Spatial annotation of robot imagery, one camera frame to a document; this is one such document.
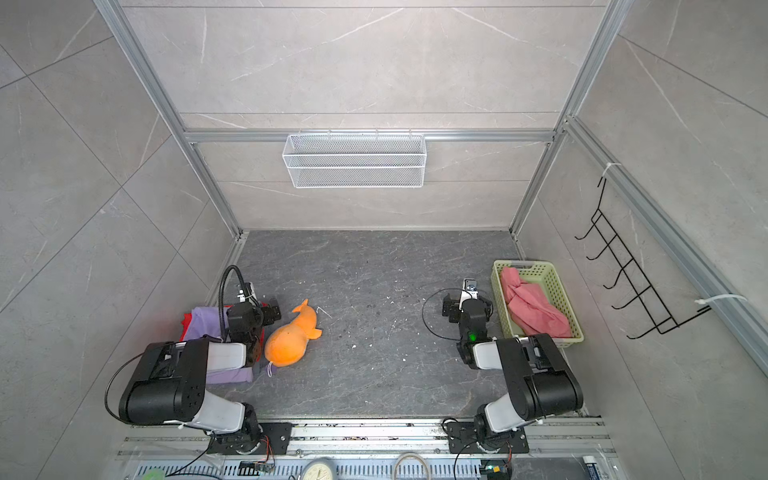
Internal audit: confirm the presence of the pink t shirt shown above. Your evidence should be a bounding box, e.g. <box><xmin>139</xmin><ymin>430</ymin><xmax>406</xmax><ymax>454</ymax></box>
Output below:
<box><xmin>500</xmin><ymin>267</ymin><xmax>571</xmax><ymax>338</ymax></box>

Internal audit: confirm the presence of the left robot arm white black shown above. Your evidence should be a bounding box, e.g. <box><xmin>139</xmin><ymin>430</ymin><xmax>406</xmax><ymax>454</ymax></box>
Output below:
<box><xmin>109</xmin><ymin>301</ymin><xmax>282</xmax><ymax>455</ymax></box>

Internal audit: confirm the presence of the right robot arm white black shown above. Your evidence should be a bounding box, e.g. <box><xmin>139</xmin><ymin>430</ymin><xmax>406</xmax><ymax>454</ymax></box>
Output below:
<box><xmin>441</xmin><ymin>290</ymin><xmax>584</xmax><ymax>451</ymax></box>

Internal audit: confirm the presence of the orange plush fish toy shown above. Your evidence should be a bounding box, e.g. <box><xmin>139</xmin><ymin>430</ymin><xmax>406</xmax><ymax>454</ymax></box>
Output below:
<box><xmin>264</xmin><ymin>299</ymin><xmax>322</xmax><ymax>368</ymax></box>

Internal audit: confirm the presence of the purple folded t shirt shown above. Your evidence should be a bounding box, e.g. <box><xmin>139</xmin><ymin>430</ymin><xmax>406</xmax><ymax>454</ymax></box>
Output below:
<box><xmin>180</xmin><ymin>307</ymin><xmax>254</xmax><ymax>385</ymax></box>

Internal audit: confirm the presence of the green plastic basket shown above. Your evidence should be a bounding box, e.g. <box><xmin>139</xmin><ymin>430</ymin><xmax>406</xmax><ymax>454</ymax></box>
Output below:
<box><xmin>491</xmin><ymin>260</ymin><xmax>583</xmax><ymax>349</ymax></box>

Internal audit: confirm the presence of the round pressure gauge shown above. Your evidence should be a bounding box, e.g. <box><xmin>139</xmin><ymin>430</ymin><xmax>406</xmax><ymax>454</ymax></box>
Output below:
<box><xmin>299</xmin><ymin>458</ymin><xmax>337</xmax><ymax>480</ymax></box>

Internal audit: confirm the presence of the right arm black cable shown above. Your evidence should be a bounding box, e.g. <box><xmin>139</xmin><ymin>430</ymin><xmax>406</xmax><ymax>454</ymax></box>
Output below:
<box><xmin>421</xmin><ymin>287</ymin><xmax>463</xmax><ymax>343</ymax></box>

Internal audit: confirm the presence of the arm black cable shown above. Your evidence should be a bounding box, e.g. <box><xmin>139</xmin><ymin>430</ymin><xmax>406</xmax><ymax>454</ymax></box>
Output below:
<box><xmin>217</xmin><ymin>264</ymin><xmax>248</xmax><ymax>343</ymax></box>
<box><xmin>421</xmin><ymin>287</ymin><xmax>463</xmax><ymax>343</ymax></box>

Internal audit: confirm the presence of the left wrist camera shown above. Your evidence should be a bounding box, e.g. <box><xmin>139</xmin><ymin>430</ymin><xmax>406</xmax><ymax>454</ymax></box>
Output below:
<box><xmin>238</xmin><ymin>282</ymin><xmax>259</xmax><ymax>305</ymax></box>

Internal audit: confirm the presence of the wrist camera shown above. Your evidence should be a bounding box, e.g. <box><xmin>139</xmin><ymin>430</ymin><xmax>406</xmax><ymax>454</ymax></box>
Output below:
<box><xmin>461</xmin><ymin>278</ymin><xmax>479</xmax><ymax>300</ymax></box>
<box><xmin>238</xmin><ymin>282</ymin><xmax>259</xmax><ymax>305</ymax></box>

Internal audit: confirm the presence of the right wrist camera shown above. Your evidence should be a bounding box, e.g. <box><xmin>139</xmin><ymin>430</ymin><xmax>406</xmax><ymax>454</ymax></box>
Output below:
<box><xmin>461</xmin><ymin>278</ymin><xmax>479</xmax><ymax>300</ymax></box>

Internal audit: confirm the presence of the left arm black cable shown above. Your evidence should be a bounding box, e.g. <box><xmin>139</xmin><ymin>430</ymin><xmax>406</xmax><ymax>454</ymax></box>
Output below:
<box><xmin>217</xmin><ymin>264</ymin><xmax>248</xmax><ymax>343</ymax></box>

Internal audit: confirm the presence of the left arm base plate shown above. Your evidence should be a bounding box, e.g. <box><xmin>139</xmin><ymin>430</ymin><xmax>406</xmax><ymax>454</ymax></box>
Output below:
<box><xmin>206</xmin><ymin>422</ymin><xmax>292</xmax><ymax>456</ymax></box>

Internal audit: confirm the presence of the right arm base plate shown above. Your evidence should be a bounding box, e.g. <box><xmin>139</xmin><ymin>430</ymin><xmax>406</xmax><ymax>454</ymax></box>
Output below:
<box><xmin>441</xmin><ymin>418</ymin><xmax>530</xmax><ymax>455</ymax></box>

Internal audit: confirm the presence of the white wire mesh shelf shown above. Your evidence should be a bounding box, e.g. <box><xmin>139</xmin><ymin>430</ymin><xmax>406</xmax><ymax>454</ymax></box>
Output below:
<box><xmin>282</xmin><ymin>133</ymin><xmax>428</xmax><ymax>189</ymax></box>

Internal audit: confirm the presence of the white cable loop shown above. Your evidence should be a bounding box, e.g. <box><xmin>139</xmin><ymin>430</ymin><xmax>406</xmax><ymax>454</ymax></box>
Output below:
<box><xmin>391</xmin><ymin>451</ymin><xmax>433</xmax><ymax>480</ymax></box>

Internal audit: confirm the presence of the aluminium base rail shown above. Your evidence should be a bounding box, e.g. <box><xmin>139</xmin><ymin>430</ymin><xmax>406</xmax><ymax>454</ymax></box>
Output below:
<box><xmin>105</xmin><ymin>417</ymin><xmax>626</xmax><ymax>479</ymax></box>

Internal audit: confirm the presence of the black wire hook rack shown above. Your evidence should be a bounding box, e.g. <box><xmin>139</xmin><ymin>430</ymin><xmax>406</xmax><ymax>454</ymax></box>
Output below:
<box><xmin>574</xmin><ymin>178</ymin><xmax>712</xmax><ymax>340</ymax></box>

